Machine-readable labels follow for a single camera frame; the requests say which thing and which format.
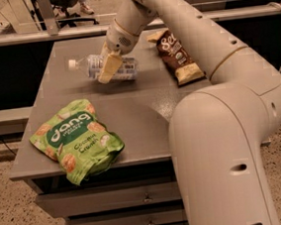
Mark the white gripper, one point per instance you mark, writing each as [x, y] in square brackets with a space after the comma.
[118, 37]

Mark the clear blue plastic water bottle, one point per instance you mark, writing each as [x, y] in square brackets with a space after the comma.
[92, 66]

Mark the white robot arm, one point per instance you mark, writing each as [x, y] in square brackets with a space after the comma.
[215, 133]

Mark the black office chair base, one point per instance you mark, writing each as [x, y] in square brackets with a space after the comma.
[60, 9]

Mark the brown sea salt chips bag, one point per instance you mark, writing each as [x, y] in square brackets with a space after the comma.
[174, 56]

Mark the green Dang coconut chips bag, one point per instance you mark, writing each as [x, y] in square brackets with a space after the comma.
[76, 139]

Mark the grey drawer cabinet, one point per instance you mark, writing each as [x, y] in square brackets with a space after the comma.
[143, 152]

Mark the metal railing frame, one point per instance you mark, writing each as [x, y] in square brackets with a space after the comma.
[30, 20]

